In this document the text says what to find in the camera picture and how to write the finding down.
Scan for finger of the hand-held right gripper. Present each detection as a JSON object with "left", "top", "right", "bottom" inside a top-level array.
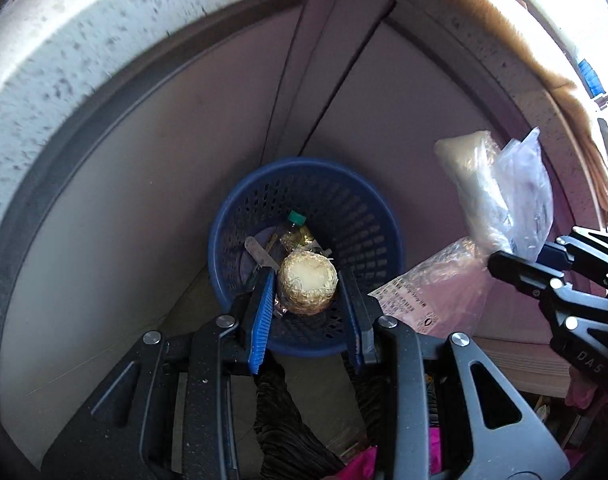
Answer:
[
  {"left": 542, "top": 226, "right": 608, "bottom": 292},
  {"left": 488, "top": 249, "right": 578, "bottom": 312}
]

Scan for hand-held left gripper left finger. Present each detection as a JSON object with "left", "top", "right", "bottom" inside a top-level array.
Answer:
[{"left": 41, "top": 265, "right": 277, "bottom": 480}]

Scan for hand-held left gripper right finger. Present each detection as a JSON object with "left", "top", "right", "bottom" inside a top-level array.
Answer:
[{"left": 336, "top": 266, "right": 572, "bottom": 480}]

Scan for round yellowish foil-wrapped lump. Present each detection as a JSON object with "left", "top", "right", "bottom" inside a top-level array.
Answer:
[{"left": 276, "top": 251, "right": 339, "bottom": 317}]

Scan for blue plastic basket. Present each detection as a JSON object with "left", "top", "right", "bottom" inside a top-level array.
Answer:
[{"left": 208, "top": 157, "right": 405, "bottom": 358}]

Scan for clear bottle teal cap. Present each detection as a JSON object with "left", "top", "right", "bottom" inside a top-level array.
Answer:
[{"left": 280, "top": 211, "right": 315, "bottom": 256}]

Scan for white plastic bag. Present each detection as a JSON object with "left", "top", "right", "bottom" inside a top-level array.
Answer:
[{"left": 434, "top": 131, "right": 509, "bottom": 256}]

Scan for light wooden board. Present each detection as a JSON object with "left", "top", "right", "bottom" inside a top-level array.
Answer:
[{"left": 471, "top": 337, "right": 574, "bottom": 398}]

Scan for large printed plastic bag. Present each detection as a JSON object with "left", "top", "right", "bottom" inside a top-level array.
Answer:
[{"left": 368, "top": 237, "right": 489, "bottom": 340}]

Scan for pink garment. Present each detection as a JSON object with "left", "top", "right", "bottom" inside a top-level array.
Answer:
[{"left": 336, "top": 425, "right": 445, "bottom": 480}]

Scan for beige towel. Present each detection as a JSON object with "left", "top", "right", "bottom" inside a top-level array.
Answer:
[{"left": 384, "top": 0, "right": 608, "bottom": 226}]

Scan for person's dark corduroy trousers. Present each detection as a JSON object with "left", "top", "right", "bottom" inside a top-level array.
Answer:
[{"left": 254, "top": 355, "right": 385, "bottom": 480}]

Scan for white window frame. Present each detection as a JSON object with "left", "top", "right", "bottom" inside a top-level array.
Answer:
[{"left": 528, "top": 0, "right": 608, "bottom": 106}]

